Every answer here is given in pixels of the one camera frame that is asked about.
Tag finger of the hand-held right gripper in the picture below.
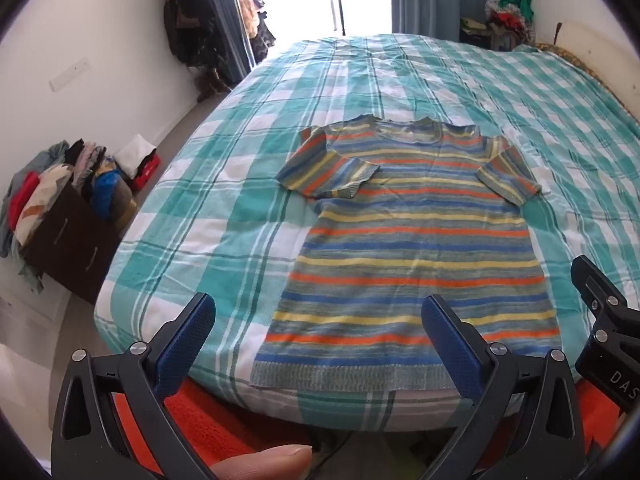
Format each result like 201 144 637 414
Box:
570 255 632 341

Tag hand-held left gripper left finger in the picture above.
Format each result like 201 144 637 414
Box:
50 291 218 480

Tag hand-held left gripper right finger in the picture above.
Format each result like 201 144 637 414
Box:
421 294 587 480

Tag striped knit shirt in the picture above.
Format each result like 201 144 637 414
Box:
250 115 563 392

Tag pile of clothes in box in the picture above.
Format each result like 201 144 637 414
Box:
0 137 138 293

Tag colourful clothes pile in corner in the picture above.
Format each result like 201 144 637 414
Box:
460 0 537 52

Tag brown clothes hanging by window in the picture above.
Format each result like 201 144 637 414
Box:
237 0 277 63

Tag person's left hand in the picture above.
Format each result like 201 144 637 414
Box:
207 444 313 480

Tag person's orange red clothing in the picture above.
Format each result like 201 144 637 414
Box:
107 375 640 480

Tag dark wooden drawer cabinet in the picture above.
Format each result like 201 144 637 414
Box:
22 187 138 306

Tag red box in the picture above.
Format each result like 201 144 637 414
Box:
131 155 162 193

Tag bed with teal plaid sheet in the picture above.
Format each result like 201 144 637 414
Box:
94 34 640 433

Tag white folded cloth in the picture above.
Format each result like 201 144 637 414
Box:
114 134 158 178

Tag cream headboard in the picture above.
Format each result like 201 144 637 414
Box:
552 21 640 126

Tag grey window curtain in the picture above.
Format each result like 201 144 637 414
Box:
215 0 257 80

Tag dark clothes hanging on wall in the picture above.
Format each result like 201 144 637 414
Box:
159 0 236 103

